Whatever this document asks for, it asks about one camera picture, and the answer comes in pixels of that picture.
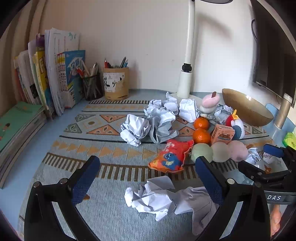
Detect three-ball plush dango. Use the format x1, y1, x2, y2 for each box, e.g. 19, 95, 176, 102
191, 141, 248, 163

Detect orange small carton box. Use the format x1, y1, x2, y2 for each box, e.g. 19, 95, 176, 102
210, 124, 235, 144

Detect white blue duck plush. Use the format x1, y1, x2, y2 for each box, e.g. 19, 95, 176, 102
225, 109, 245, 140

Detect orange tangerine front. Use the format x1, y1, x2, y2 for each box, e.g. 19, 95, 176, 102
192, 128, 211, 144

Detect orange tangerine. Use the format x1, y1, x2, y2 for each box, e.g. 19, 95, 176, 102
192, 128, 211, 144
193, 117, 210, 130

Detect orange tangerine back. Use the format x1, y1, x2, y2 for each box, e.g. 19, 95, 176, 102
193, 117, 210, 130

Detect pink white plush stack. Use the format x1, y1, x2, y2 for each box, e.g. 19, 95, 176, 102
199, 92, 220, 117

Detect red fish plush pouch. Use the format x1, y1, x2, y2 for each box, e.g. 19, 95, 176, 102
148, 139, 194, 173

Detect large white paper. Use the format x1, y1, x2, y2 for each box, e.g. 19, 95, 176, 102
125, 176, 218, 236

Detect paper gripper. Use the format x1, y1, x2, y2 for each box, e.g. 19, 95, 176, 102
245, 147, 282, 174

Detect person's right hand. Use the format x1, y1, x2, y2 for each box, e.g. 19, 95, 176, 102
270, 204, 281, 237

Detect green snack bag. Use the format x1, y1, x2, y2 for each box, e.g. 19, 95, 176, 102
282, 133, 296, 150

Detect brown ribbed bowl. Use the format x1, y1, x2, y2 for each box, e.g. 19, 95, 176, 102
222, 88, 273, 127

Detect silver thermos bottle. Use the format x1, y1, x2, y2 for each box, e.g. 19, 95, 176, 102
274, 93, 292, 129

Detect green flat book stack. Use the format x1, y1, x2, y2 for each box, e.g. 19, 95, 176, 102
1, 101, 47, 188

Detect patterned woven table mat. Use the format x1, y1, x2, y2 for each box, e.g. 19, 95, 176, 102
17, 88, 287, 241

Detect white desk lamp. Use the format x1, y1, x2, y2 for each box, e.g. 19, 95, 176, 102
171, 0, 234, 103

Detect black monitor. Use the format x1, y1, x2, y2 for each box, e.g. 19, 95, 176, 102
251, 1, 295, 105

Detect black mesh pen cup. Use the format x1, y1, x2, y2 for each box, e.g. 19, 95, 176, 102
82, 73, 103, 100

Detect row of upright books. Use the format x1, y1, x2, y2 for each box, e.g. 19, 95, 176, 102
14, 39, 45, 105

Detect blue cover book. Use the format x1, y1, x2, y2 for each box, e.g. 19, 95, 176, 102
57, 50, 85, 108

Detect brown paper pen holder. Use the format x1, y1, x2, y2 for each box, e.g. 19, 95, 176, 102
103, 67, 130, 101

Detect yellow book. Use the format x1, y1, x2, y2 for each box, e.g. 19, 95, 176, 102
33, 49, 55, 114

